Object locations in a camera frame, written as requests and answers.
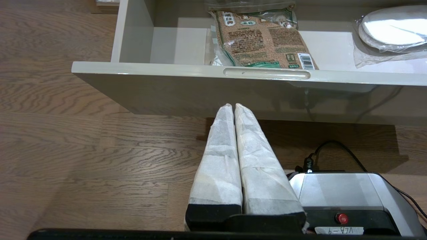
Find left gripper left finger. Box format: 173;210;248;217
185;104;243;232

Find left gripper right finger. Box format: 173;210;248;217
235;103;307;234

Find beige cabinet drawer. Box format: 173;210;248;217
71;0;427;126

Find brown printed snack bag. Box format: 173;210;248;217
205;0;319;70

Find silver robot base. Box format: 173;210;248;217
288;171;426;237

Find white paper label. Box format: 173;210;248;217
314;227;364;235

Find brown wooden baseboard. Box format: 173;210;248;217
95;0;120;15

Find white slippers in plastic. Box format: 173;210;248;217
353;5;427;69

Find black base cable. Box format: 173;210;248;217
302;140;427;229

